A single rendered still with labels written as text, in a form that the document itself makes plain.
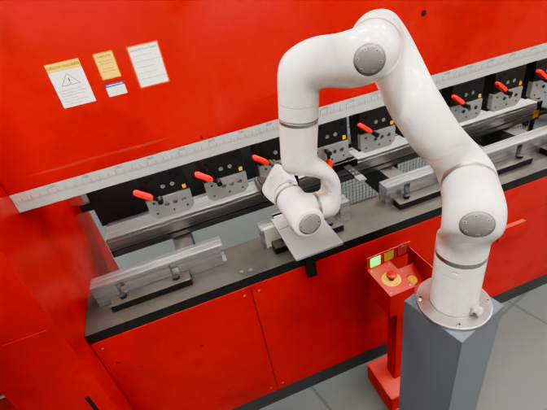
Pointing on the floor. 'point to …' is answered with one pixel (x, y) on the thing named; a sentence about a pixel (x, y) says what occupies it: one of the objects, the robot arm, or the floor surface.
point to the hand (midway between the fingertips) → (269, 172)
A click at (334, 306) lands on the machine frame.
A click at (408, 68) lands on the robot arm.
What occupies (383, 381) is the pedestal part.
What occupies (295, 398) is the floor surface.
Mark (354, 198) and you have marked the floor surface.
